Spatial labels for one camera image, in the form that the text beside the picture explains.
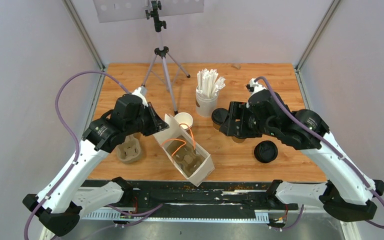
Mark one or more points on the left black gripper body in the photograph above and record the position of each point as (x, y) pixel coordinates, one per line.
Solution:
(143, 124)

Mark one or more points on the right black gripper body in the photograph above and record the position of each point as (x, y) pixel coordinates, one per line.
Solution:
(256, 128)

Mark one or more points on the single pulp cup carrier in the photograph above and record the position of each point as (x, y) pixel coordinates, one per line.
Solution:
(188, 160)

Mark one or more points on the kraft paper takeout bag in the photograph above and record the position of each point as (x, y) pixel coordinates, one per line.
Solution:
(178, 142)

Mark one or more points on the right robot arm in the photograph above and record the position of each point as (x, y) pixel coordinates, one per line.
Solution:
(347, 194)

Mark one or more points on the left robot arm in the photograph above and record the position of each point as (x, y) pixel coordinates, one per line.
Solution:
(59, 206)

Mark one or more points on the stack of paper cups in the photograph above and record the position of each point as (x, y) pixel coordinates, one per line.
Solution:
(184, 119)

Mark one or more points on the brown pulp cup carrier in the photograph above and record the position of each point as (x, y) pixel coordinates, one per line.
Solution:
(130, 150)

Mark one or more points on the white straw holder cup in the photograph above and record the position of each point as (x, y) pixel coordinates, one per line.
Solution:
(204, 105)

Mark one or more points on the stack of black lids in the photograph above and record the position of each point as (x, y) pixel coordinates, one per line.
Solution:
(265, 151)

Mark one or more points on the bundle of wrapped straws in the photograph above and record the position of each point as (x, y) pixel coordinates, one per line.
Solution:
(209, 83)

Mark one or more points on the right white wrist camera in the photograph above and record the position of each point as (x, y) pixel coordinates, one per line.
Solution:
(254, 86)

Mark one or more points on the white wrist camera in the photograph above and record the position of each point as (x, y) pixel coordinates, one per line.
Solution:
(254, 86)
(141, 92)

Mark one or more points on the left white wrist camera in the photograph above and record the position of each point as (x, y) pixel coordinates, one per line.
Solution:
(141, 92)

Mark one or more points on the grey camera tripod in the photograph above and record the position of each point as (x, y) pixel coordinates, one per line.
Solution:
(152, 9)

